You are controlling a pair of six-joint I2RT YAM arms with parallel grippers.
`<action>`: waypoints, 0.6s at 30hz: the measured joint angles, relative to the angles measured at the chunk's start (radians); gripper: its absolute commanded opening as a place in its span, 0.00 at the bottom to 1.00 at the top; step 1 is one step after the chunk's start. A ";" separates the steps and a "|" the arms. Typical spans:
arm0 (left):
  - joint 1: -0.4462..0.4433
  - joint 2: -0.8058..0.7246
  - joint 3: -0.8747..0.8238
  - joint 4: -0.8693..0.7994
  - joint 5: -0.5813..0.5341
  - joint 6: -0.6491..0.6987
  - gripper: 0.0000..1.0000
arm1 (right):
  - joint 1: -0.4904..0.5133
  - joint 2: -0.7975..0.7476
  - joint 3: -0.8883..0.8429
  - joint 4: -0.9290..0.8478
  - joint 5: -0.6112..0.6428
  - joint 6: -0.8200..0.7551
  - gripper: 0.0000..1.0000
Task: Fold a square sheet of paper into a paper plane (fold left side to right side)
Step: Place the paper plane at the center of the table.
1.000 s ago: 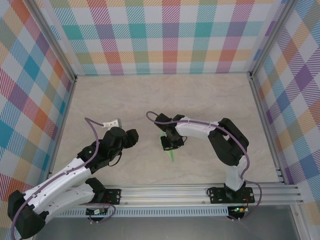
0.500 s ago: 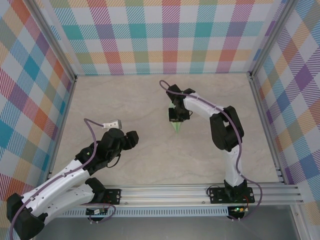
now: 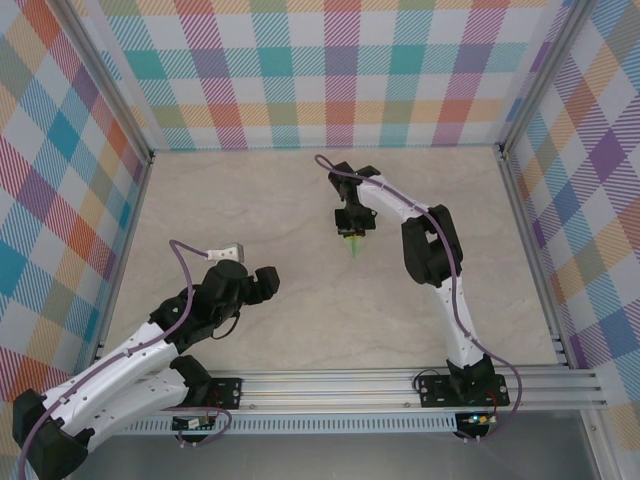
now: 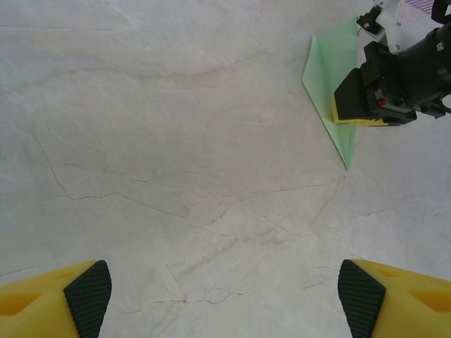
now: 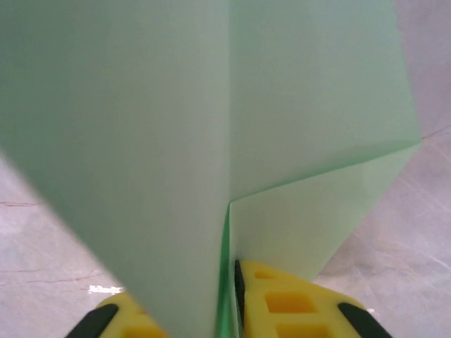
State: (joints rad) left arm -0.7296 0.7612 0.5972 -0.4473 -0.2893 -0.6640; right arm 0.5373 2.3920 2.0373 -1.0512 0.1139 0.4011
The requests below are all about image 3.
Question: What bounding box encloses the small black circuit board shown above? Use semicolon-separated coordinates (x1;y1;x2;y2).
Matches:
171;415;217;431

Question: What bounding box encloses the grey metal panel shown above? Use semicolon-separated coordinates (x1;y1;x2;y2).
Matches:
64;432;601;480

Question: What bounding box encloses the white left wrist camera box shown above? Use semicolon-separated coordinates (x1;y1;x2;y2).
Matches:
206;243;246;265

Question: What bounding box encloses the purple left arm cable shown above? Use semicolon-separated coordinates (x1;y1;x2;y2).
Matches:
18;239;234;479

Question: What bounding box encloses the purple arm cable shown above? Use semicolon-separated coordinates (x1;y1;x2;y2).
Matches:
313;153;524;444
18;239;234;479

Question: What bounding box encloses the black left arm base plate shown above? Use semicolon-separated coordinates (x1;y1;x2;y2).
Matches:
152;377;244;411

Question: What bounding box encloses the aluminium table edge rail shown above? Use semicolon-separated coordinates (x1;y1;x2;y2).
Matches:
497;147;572;370
87;152;155;376

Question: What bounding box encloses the aluminium mounting rail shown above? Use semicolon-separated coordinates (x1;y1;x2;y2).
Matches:
53;367;609;414

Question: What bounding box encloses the thin black wire loop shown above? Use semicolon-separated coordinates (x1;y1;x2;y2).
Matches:
413;363;454;391

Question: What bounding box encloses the slotted grey cable duct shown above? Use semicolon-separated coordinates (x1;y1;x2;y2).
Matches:
78;413;459;435

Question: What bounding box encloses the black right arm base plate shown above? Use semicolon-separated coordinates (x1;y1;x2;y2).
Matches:
417;375;510;409

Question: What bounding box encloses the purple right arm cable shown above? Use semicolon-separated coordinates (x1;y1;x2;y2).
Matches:
313;153;524;444

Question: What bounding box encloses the aluminium frame post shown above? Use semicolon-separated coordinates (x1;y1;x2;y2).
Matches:
49;0;156;164
497;0;594;156

